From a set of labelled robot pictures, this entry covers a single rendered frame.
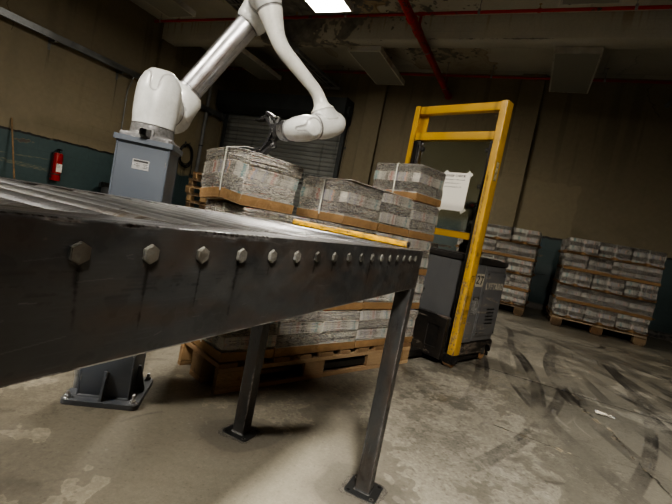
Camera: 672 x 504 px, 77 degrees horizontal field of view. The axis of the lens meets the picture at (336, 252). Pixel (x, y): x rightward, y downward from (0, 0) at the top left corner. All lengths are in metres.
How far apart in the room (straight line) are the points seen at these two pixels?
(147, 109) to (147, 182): 0.26
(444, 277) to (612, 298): 4.01
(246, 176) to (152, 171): 0.36
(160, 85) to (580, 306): 6.17
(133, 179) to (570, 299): 6.09
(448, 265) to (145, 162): 2.26
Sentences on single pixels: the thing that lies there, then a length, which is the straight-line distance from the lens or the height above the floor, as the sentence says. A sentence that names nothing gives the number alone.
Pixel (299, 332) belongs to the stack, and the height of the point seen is 0.26.
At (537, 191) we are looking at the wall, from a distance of 8.62.
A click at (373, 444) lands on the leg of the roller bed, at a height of 0.17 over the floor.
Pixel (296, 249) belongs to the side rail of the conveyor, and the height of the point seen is 0.79.
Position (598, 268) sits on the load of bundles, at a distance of 6.91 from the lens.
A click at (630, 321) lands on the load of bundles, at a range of 7.03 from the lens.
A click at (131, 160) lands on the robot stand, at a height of 0.91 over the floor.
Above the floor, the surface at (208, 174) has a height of 0.94.
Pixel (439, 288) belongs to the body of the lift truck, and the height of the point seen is 0.50.
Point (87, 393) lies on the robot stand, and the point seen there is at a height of 0.03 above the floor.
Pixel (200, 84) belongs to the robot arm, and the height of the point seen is 1.29.
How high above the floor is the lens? 0.83
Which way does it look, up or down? 4 degrees down
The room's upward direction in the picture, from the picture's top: 11 degrees clockwise
